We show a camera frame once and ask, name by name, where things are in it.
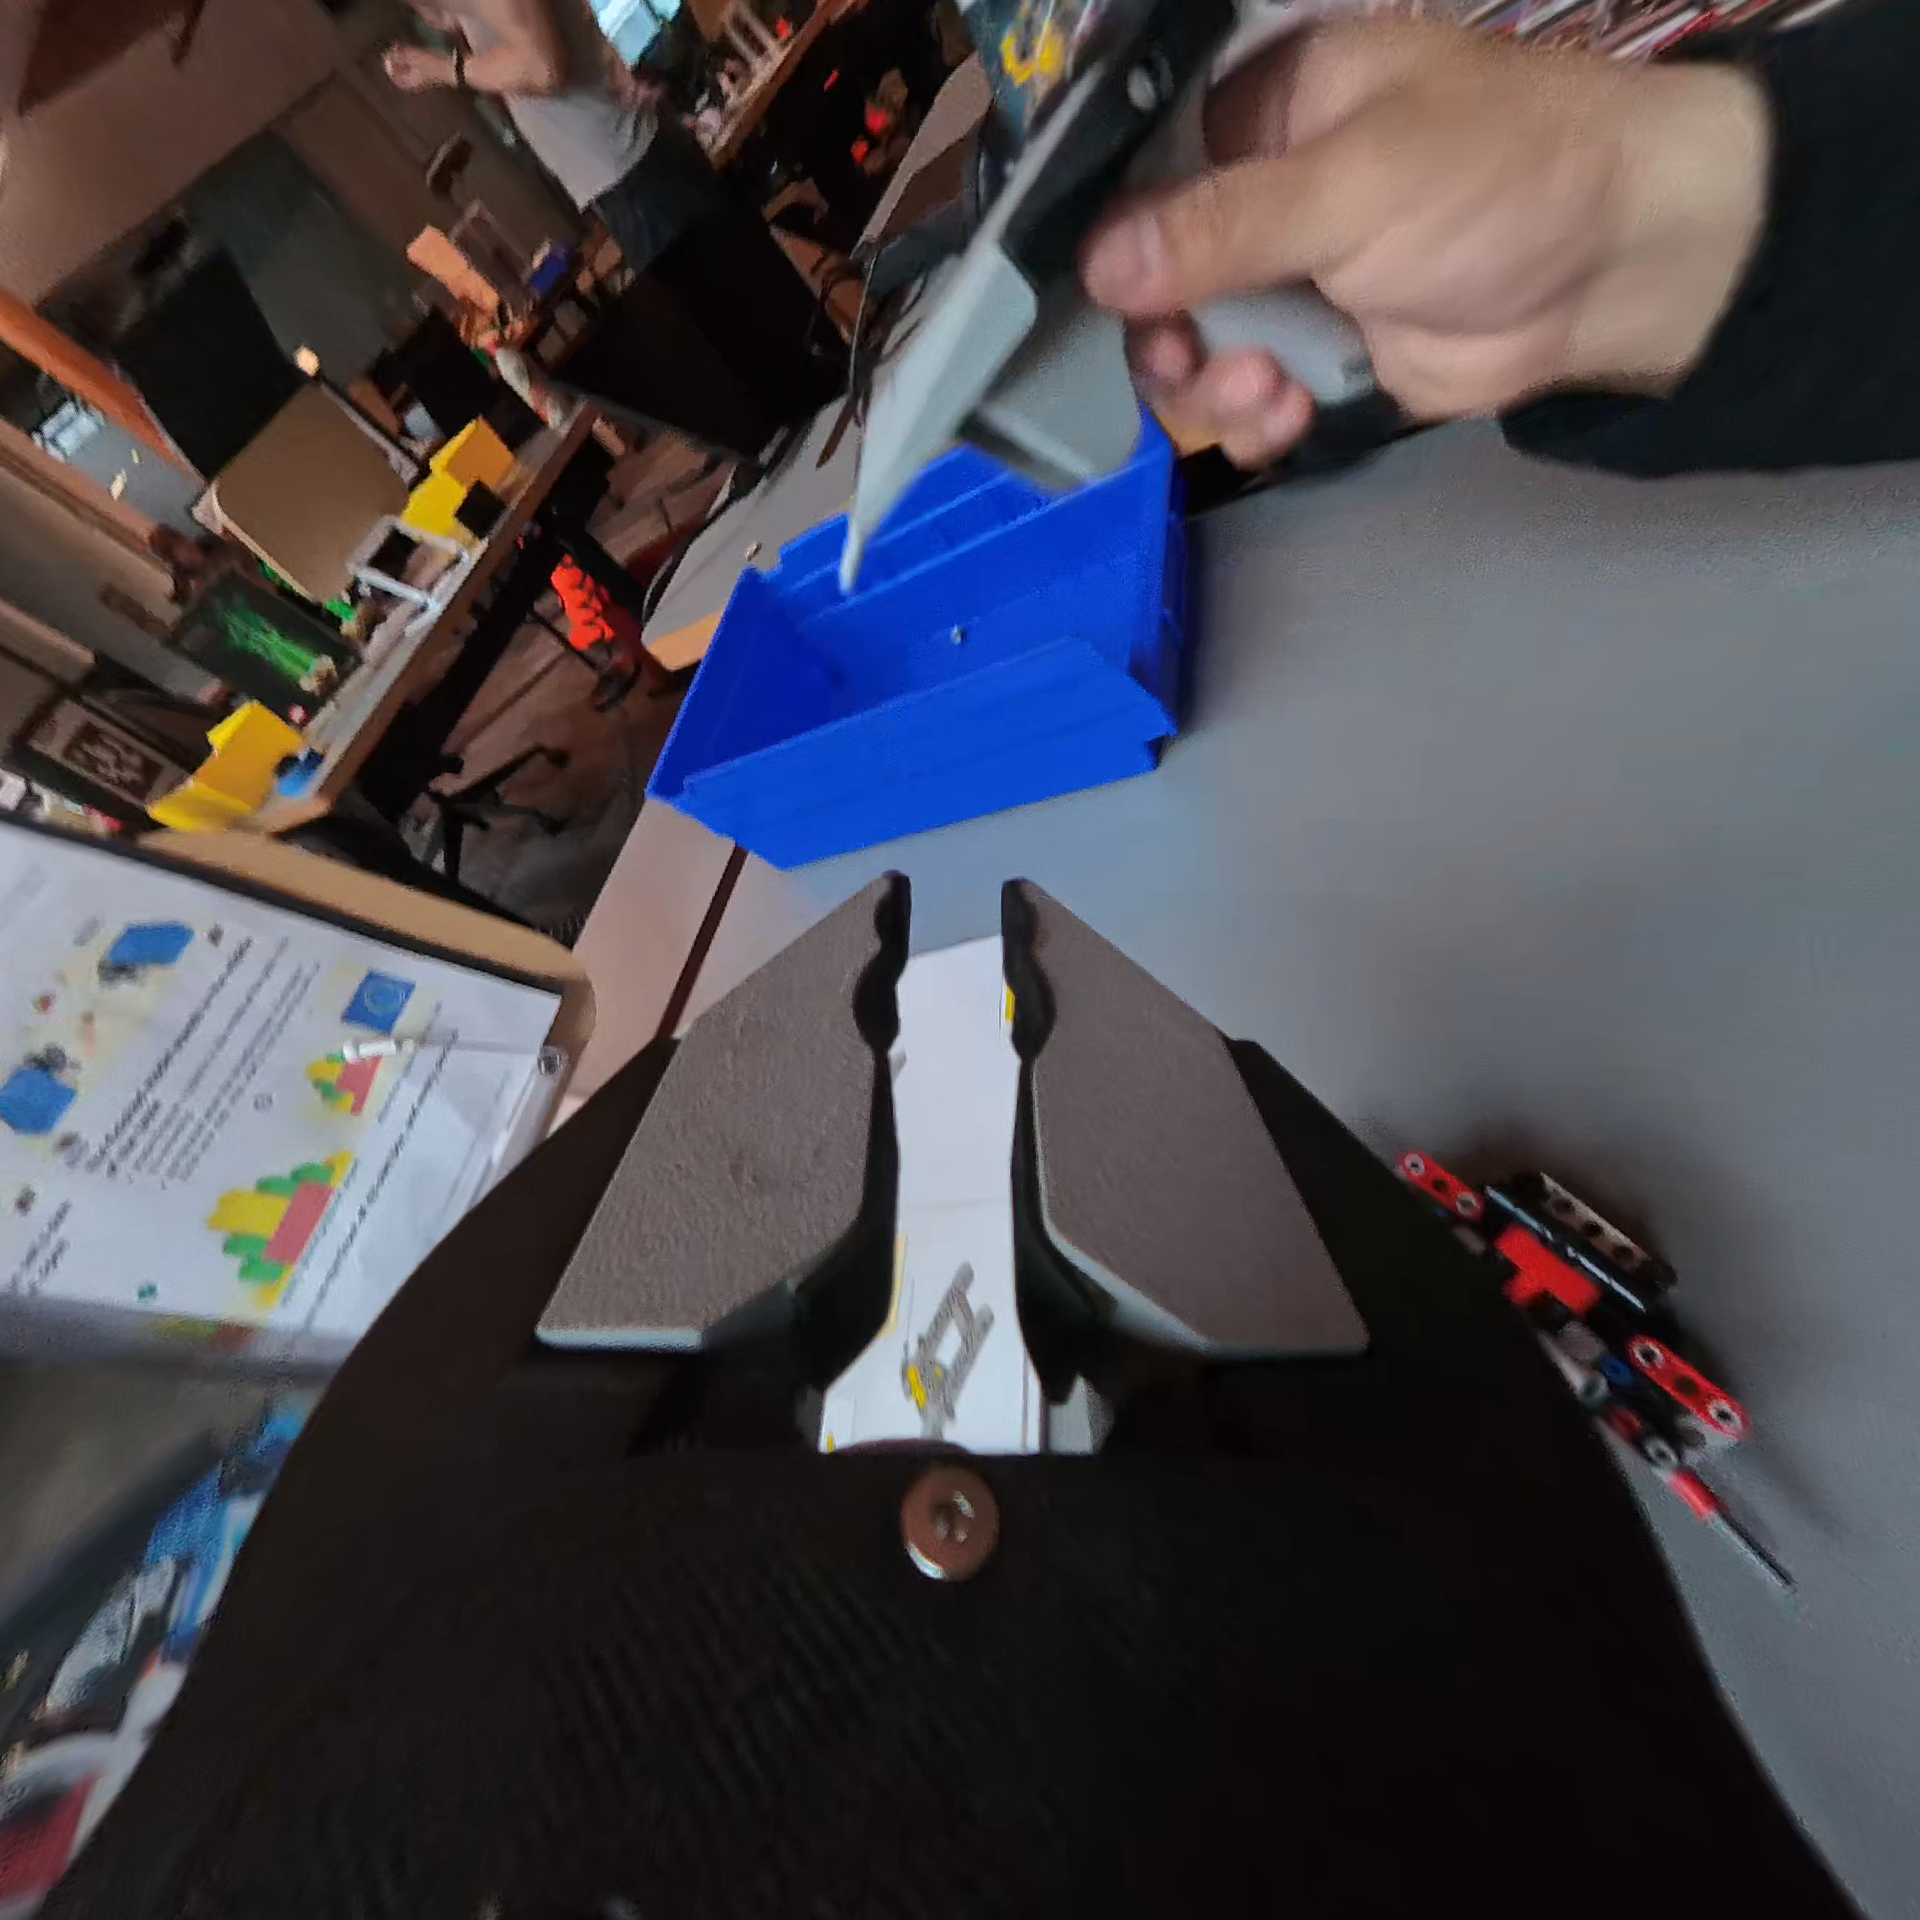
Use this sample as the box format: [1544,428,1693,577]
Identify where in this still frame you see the red black lego assembly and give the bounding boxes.
[1397,1154,1798,1593]

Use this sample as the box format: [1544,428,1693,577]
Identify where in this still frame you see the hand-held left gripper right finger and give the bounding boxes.
[1000,877,1372,1403]

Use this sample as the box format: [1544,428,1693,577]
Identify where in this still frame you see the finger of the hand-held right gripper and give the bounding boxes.
[838,222,1041,594]
[956,283,1151,493]

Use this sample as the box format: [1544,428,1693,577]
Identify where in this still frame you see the lego set box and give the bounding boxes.
[0,1351,317,1920]

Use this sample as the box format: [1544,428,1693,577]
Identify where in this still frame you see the dark screen with green lines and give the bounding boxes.
[171,572,363,707]

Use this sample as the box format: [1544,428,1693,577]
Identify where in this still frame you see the yellow plastic bin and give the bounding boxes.
[397,420,520,544]
[151,701,309,837]

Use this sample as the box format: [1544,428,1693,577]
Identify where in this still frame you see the brown cardboard panel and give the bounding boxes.
[197,385,411,602]

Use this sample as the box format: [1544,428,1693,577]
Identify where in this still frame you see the person's right forearm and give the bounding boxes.
[1498,6,1920,488]

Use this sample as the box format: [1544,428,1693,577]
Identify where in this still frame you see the red chair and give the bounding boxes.
[546,555,643,664]

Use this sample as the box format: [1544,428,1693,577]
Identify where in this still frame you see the wooden workbench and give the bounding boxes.
[255,406,601,837]

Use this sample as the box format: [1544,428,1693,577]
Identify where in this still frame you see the blue plastic bin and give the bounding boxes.
[645,402,1195,873]

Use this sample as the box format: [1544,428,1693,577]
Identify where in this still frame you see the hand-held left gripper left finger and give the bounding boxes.
[537,870,913,1389]

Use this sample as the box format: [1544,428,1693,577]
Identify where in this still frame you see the printed brick sheet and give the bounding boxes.
[0,816,574,1354]

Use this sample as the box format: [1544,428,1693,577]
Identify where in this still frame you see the person's right hand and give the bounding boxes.
[1078,21,1780,471]

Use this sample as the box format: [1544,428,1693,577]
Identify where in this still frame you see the open instruction booklet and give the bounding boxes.
[818,939,1096,1457]

